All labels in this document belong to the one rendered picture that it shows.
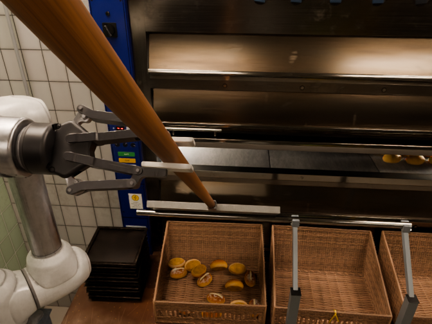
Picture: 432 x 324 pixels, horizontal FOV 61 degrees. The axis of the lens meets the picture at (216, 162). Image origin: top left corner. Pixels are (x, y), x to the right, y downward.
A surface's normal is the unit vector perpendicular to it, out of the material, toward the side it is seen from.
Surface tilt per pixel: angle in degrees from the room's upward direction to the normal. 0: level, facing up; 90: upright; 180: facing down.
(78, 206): 90
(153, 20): 90
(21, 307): 84
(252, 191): 70
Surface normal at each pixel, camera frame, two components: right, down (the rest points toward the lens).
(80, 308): 0.00, -0.87
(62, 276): 0.68, 0.29
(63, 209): -0.07, 0.49
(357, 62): -0.07, 0.17
